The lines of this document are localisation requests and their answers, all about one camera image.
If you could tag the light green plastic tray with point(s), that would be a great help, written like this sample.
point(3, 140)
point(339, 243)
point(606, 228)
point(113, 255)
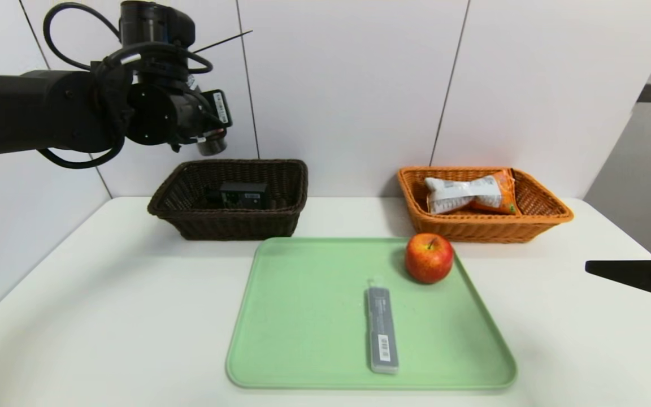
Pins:
point(303, 328)

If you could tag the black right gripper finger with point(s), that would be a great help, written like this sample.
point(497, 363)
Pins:
point(642, 276)

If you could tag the grey door panel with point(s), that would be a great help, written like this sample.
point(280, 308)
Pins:
point(647, 169)

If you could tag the orange wicker basket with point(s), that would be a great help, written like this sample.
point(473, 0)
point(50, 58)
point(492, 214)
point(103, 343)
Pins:
point(484, 229)

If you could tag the dark green pump bottle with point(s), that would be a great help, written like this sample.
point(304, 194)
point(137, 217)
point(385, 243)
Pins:
point(243, 195)

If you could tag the orange snack bag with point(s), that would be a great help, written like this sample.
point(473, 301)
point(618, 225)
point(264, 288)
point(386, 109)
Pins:
point(467, 195)

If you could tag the red apple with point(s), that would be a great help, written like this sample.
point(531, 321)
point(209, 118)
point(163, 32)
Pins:
point(428, 259)

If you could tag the clear plastic case with barcode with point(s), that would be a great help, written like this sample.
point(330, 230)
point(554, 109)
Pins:
point(383, 333)

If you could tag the black wall plate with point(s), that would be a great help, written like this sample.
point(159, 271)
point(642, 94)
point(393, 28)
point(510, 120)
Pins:
point(647, 94)

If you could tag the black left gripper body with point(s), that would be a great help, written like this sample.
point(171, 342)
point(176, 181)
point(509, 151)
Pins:
point(221, 108)

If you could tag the dark brown wicker basket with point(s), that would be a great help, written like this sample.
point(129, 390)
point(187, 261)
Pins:
point(229, 226)

